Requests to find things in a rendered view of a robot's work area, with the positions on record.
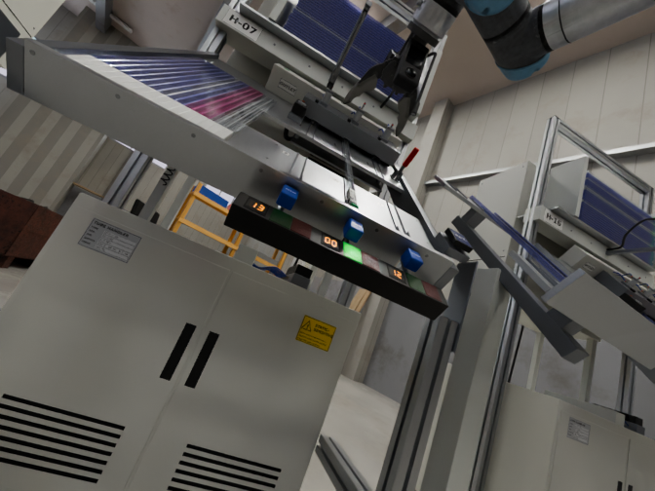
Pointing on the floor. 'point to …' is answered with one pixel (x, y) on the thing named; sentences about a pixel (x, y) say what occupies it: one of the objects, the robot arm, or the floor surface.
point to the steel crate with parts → (23, 229)
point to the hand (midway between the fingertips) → (369, 122)
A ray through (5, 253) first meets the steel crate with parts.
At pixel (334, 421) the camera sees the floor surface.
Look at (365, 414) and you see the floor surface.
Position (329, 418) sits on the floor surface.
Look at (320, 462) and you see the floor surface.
